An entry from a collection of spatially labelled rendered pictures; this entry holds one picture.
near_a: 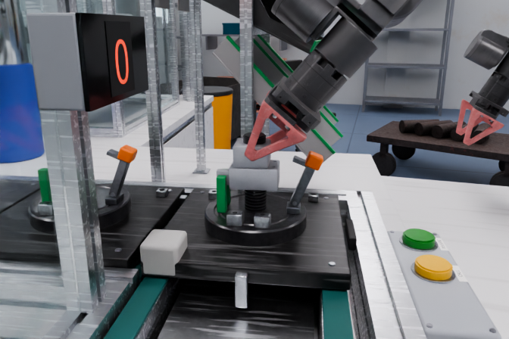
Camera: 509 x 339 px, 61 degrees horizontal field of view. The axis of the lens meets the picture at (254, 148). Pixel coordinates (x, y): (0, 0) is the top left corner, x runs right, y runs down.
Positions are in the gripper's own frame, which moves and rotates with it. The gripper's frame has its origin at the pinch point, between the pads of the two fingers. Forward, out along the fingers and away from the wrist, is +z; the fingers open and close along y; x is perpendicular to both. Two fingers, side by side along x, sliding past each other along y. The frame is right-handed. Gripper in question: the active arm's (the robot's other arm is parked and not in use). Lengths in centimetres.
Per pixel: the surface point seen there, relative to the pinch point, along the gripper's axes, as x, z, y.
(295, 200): 8.7, 1.7, 0.7
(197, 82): -17, 13, -52
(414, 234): 22.7, -5.8, 1.8
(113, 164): -21, 47, -55
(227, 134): 4, 98, -302
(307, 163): 6.2, -3.4, 0.9
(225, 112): -9, 83, -299
